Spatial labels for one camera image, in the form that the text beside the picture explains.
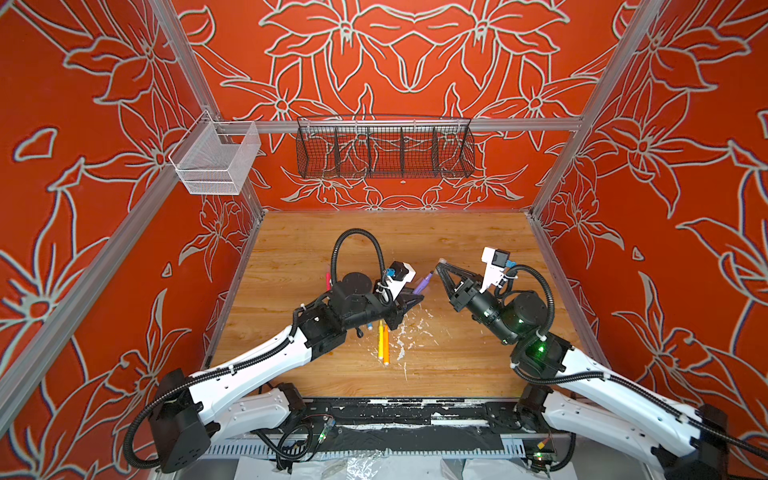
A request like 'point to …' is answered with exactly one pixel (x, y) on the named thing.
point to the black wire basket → (355, 147)
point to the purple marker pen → (423, 283)
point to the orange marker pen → (386, 344)
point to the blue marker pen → (370, 326)
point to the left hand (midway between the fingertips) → (419, 292)
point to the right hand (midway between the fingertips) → (434, 268)
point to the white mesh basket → (215, 157)
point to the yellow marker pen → (380, 339)
